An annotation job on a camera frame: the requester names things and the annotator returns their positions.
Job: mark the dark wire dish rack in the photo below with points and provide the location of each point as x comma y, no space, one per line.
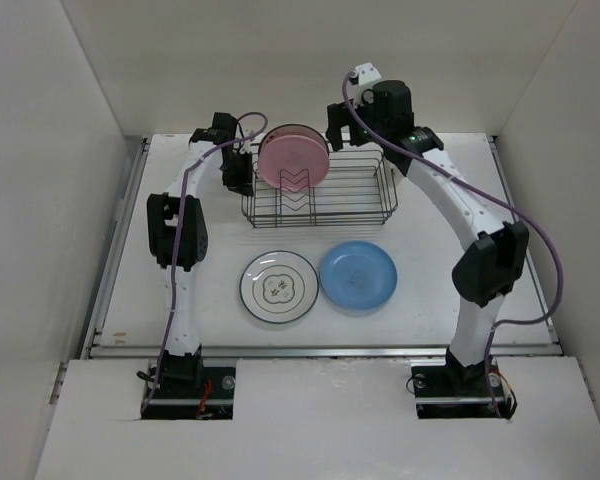
359,189

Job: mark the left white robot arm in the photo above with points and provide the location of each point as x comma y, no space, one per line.
178,236

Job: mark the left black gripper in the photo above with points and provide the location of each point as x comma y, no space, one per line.
242,183

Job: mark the white plate with flower outline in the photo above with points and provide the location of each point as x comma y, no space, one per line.
279,287

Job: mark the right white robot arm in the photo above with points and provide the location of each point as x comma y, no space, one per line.
494,250

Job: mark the blue plate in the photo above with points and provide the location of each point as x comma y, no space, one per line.
358,276

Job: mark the white plate with red print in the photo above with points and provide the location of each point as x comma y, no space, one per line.
294,129

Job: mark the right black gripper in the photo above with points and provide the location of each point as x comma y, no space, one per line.
340,115

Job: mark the aluminium rail frame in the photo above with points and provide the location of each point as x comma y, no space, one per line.
129,315

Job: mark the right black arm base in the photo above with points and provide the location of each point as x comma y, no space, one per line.
449,391

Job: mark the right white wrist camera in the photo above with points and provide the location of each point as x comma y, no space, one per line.
364,77

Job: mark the pink plate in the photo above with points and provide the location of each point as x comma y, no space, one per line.
293,162

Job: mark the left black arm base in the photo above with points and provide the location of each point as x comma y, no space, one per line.
186,389

